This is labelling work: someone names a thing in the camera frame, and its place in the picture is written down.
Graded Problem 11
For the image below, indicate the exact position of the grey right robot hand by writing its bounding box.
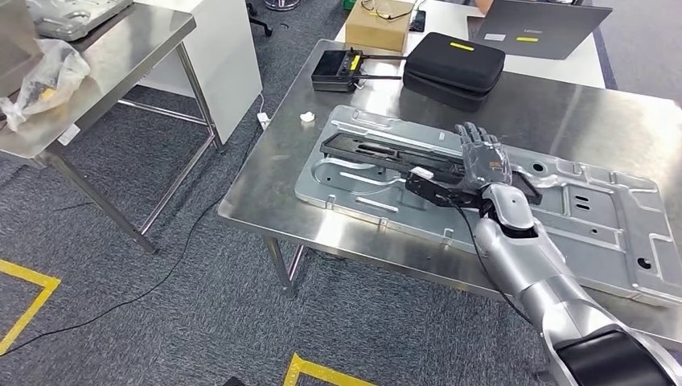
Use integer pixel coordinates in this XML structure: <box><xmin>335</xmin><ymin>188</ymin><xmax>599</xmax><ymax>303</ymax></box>
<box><xmin>454</xmin><ymin>121</ymin><xmax>514</xmax><ymax>191</ymax></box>

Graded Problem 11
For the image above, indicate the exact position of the black plastic panel part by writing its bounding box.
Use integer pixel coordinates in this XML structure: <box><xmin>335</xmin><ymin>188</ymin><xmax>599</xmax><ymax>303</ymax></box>
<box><xmin>319</xmin><ymin>131</ymin><xmax>544</xmax><ymax>207</ymax></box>

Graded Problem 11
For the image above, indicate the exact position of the stainless steel workbench table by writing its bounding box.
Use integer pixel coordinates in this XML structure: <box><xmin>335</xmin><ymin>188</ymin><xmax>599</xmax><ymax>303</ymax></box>
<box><xmin>216</xmin><ymin>39</ymin><xmax>682</xmax><ymax>353</ymax></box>

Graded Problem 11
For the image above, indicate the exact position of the black zip case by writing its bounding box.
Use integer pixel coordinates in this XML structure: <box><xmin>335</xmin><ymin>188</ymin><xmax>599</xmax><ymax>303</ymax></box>
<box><xmin>402</xmin><ymin>31</ymin><xmax>507</xmax><ymax>113</ymax></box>

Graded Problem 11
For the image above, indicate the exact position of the stamped sheet metal plate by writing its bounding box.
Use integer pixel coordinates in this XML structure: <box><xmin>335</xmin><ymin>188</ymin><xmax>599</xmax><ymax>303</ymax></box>
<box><xmin>25</xmin><ymin>0</ymin><xmax>135</xmax><ymax>43</ymax></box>
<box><xmin>294</xmin><ymin>104</ymin><xmax>682</xmax><ymax>309</ymax></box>

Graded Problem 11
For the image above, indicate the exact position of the grey laptop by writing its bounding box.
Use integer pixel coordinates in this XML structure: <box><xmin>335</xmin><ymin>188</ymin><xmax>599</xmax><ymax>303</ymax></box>
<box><xmin>466</xmin><ymin>0</ymin><xmax>614</xmax><ymax>61</ymax></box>

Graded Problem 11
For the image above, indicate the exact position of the brown cardboard box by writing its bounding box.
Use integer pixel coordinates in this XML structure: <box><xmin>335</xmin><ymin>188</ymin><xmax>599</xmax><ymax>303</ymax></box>
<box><xmin>344</xmin><ymin>0</ymin><xmax>417</xmax><ymax>53</ymax></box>

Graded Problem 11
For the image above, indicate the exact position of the black radio controller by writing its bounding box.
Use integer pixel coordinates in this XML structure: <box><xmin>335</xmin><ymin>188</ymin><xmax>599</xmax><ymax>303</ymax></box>
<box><xmin>310</xmin><ymin>47</ymin><xmax>408</xmax><ymax>94</ymax></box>

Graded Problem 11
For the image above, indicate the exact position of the office chair base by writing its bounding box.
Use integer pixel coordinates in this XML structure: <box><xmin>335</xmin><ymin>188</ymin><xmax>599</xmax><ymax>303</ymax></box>
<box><xmin>244</xmin><ymin>0</ymin><xmax>302</xmax><ymax>39</ymax></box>

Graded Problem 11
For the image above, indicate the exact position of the yellow floor tape rectangle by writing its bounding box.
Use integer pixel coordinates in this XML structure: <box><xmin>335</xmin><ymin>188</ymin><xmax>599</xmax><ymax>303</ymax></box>
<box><xmin>282</xmin><ymin>351</ymin><xmax>376</xmax><ymax>386</ymax></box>

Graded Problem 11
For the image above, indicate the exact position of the white cabinet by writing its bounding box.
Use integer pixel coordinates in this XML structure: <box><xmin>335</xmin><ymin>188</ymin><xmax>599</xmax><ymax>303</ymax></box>
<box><xmin>134</xmin><ymin>0</ymin><xmax>265</xmax><ymax>146</ymax></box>

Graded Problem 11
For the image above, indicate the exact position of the stainless steel side table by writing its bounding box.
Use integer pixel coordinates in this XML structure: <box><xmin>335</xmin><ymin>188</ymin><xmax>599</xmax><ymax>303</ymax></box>
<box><xmin>0</xmin><ymin>2</ymin><xmax>225</xmax><ymax>255</ymax></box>

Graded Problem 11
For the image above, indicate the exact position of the clear plastic bag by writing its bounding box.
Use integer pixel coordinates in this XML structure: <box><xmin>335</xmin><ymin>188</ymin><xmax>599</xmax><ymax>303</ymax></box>
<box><xmin>0</xmin><ymin>38</ymin><xmax>92</xmax><ymax>133</ymax></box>

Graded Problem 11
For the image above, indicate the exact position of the steel box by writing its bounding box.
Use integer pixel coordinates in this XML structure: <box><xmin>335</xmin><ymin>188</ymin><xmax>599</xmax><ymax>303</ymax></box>
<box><xmin>0</xmin><ymin>0</ymin><xmax>45</xmax><ymax>98</ymax></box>

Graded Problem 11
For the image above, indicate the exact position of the black camera mounting bracket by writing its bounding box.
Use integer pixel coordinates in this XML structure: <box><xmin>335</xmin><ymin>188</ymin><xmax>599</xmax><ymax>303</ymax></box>
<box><xmin>405</xmin><ymin>173</ymin><xmax>483</xmax><ymax>210</ymax></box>

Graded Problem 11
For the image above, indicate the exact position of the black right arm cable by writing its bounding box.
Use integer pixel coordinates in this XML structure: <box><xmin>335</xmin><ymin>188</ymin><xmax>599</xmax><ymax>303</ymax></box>
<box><xmin>449</xmin><ymin>199</ymin><xmax>535</xmax><ymax>327</ymax></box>

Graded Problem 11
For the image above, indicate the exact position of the long black floor cable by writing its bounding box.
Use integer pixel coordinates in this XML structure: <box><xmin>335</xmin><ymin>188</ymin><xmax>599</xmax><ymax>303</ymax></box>
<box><xmin>0</xmin><ymin>195</ymin><xmax>226</xmax><ymax>359</ymax></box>

